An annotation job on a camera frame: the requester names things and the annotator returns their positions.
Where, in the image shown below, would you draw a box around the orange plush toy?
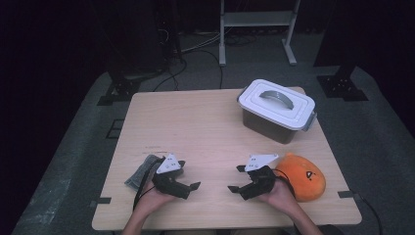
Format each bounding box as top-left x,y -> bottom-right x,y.
274,152 -> 327,203

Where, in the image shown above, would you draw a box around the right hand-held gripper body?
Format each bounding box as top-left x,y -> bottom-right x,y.
240,154 -> 280,201

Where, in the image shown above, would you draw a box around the grey fluffy cloth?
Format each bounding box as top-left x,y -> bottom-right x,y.
124,154 -> 163,193

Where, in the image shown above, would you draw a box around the black floor tape square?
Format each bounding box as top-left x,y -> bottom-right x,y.
106,118 -> 125,140

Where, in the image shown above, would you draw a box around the black floor cable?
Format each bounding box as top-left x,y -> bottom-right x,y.
152,58 -> 189,93
190,48 -> 224,90

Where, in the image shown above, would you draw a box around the right hand-held gripper black cable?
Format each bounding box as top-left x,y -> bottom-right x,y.
273,168 -> 298,200

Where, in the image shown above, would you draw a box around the black tape mark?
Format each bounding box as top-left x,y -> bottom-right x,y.
337,190 -> 362,201
89,196 -> 113,209

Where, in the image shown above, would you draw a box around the black stand base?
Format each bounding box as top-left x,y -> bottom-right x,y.
96,70 -> 143,107
315,63 -> 370,102

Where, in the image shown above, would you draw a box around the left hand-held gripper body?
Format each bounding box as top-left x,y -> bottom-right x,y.
152,153 -> 192,200

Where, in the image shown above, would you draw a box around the left hand-held gripper black cable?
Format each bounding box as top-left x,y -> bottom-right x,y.
132,158 -> 164,212

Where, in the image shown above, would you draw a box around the white metal stand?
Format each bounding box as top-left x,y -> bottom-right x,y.
218,0 -> 301,68

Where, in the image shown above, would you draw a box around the person's right hand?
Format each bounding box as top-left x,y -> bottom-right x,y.
260,180 -> 300,213

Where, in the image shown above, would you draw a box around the hand-held gripper black cable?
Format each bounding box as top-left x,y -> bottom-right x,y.
273,168 -> 298,200
132,158 -> 164,212

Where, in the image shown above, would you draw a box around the person's left hand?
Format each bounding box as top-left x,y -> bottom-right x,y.
135,181 -> 177,217

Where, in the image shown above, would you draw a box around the brown translucent storage box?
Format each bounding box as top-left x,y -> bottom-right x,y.
242,109 -> 318,145

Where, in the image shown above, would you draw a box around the thin black table cable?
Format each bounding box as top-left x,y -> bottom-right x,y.
353,194 -> 383,235

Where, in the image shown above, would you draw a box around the white floor cables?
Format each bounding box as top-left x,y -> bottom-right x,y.
179,30 -> 223,55

